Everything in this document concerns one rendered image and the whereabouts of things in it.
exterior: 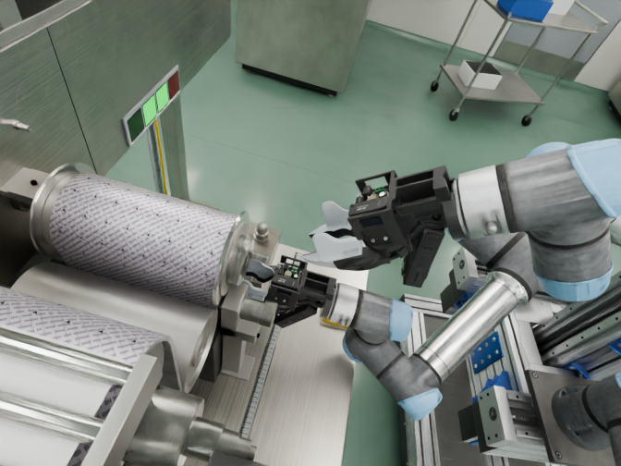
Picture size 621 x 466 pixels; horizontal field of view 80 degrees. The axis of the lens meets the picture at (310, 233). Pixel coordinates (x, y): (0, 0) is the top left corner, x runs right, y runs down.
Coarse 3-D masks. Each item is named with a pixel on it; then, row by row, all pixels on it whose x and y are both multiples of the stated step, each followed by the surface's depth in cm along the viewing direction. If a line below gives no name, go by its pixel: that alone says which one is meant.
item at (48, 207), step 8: (72, 176) 53; (64, 184) 52; (56, 192) 51; (48, 200) 50; (48, 208) 50; (48, 216) 50; (48, 224) 51; (48, 232) 51; (240, 232) 54; (48, 240) 53; (232, 248) 51; (224, 272) 51; (224, 280) 52; (224, 288) 54
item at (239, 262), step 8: (240, 240) 54; (248, 240) 54; (240, 248) 53; (248, 248) 53; (232, 256) 52; (240, 256) 53; (248, 256) 56; (232, 264) 52; (240, 264) 52; (248, 264) 58; (232, 272) 53; (240, 272) 53; (232, 280) 54; (240, 280) 56
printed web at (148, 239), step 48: (96, 192) 51; (144, 192) 54; (96, 240) 50; (144, 240) 50; (192, 240) 50; (0, 288) 34; (144, 288) 57; (192, 288) 53; (48, 336) 30; (96, 336) 31; (144, 336) 33
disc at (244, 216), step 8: (240, 216) 52; (248, 216) 58; (240, 224) 53; (248, 224) 60; (232, 232) 50; (248, 232) 62; (232, 240) 51; (224, 248) 49; (224, 256) 49; (224, 264) 50; (216, 272) 49; (216, 280) 49; (216, 288) 50; (216, 296) 51; (224, 296) 57; (216, 304) 53
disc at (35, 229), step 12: (60, 168) 52; (72, 168) 54; (84, 168) 56; (48, 180) 50; (60, 180) 52; (48, 192) 50; (36, 204) 49; (36, 216) 50; (36, 228) 50; (36, 240) 51; (48, 252) 54
